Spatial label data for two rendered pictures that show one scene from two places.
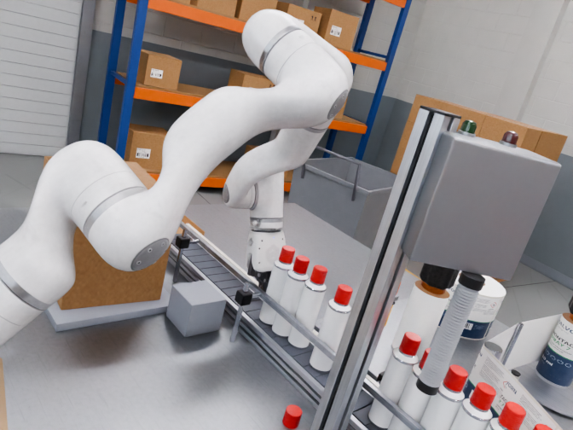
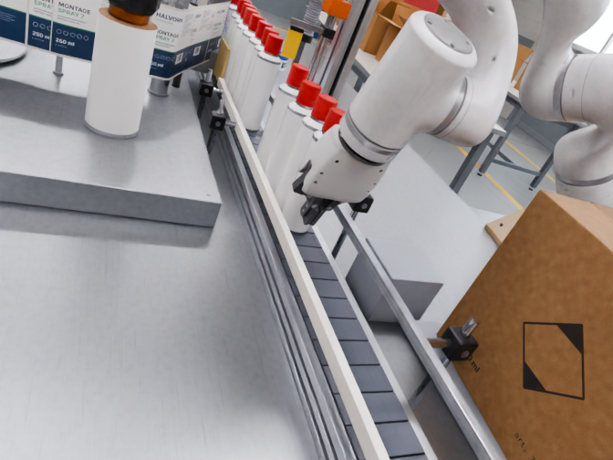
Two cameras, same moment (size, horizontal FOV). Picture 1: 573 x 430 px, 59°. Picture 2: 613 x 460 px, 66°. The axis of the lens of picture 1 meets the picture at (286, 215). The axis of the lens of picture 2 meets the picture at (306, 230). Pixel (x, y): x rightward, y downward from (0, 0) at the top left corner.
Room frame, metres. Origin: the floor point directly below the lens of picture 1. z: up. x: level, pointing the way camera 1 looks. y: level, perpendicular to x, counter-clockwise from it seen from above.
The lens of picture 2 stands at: (1.76, 0.16, 1.27)
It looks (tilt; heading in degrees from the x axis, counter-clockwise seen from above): 30 degrees down; 194
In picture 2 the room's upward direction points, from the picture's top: 24 degrees clockwise
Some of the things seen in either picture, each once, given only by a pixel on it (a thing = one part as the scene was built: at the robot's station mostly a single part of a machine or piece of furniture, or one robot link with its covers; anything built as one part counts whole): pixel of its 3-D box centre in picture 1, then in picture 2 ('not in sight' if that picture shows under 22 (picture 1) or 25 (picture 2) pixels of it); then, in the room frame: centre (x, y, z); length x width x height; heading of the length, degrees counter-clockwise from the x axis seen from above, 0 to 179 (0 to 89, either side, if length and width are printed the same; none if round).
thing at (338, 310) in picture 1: (332, 328); (282, 120); (0.99, -0.16, 0.98); 0.05 x 0.05 x 0.20
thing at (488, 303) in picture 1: (463, 299); not in sight; (1.41, -0.58, 0.95); 0.20 x 0.20 x 0.14
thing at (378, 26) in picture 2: not in sight; (382, 24); (-1.66, -0.81, 0.97); 0.45 x 0.44 x 0.37; 131
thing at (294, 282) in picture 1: (292, 295); (305, 156); (1.08, -0.06, 0.98); 0.05 x 0.05 x 0.20
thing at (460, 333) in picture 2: (186, 254); (426, 368); (1.29, 0.24, 0.91); 0.07 x 0.03 x 0.17; 135
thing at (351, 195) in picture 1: (344, 212); not in sight; (3.58, -0.41, 0.48); 0.89 x 0.63 x 0.96; 147
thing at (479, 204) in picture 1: (470, 202); not in sight; (0.76, -0.27, 1.38); 0.17 x 0.10 x 0.19; 100
